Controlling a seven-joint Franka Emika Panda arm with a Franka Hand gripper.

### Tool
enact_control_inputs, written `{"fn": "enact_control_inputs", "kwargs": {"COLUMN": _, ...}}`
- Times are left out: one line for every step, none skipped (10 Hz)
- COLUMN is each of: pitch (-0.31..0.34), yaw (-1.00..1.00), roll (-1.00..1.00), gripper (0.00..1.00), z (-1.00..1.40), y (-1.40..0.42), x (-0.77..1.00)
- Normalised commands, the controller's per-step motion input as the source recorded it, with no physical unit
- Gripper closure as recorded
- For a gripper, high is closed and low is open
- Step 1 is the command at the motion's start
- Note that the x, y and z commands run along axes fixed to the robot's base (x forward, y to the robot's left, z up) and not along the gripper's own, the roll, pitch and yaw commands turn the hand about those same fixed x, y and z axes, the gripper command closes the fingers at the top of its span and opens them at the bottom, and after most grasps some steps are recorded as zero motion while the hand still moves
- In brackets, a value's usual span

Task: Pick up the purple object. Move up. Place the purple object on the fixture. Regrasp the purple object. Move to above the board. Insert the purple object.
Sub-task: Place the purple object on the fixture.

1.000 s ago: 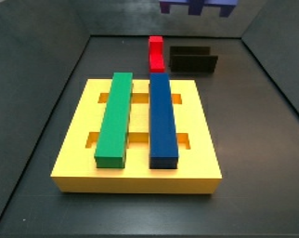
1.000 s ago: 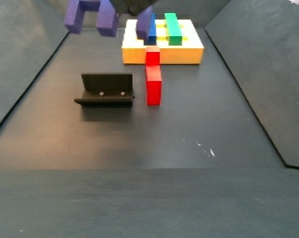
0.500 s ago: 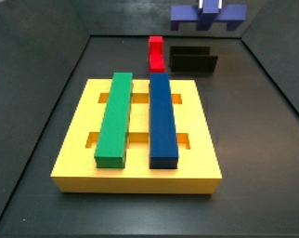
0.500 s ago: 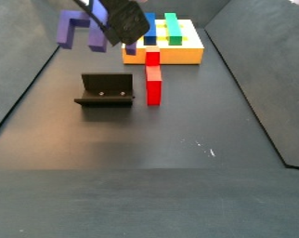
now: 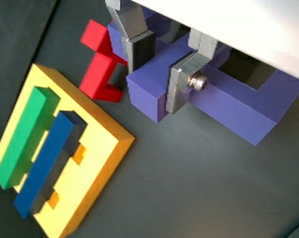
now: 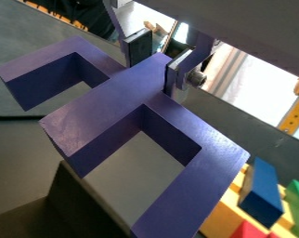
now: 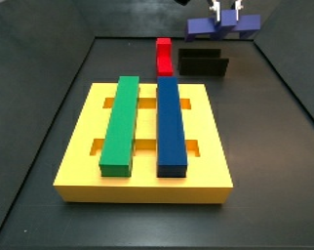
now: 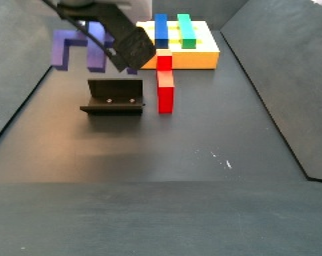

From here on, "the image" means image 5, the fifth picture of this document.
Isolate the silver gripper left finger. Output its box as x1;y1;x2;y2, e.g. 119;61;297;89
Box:
104;0;155;72

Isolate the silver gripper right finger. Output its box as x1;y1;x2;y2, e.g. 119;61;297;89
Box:
166;29;218;113

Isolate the black angled fixture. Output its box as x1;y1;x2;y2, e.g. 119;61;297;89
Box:
173;24;274;83

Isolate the yellow slotted base board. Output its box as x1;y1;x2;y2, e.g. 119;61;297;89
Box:
0;64;134;238

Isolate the red stepped block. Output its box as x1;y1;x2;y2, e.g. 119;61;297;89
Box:
78;20;127;102

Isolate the green long bar block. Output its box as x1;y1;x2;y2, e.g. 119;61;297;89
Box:
0;86;59;190

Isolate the blue long bar block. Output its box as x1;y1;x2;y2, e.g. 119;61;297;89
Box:
12;111;86;218

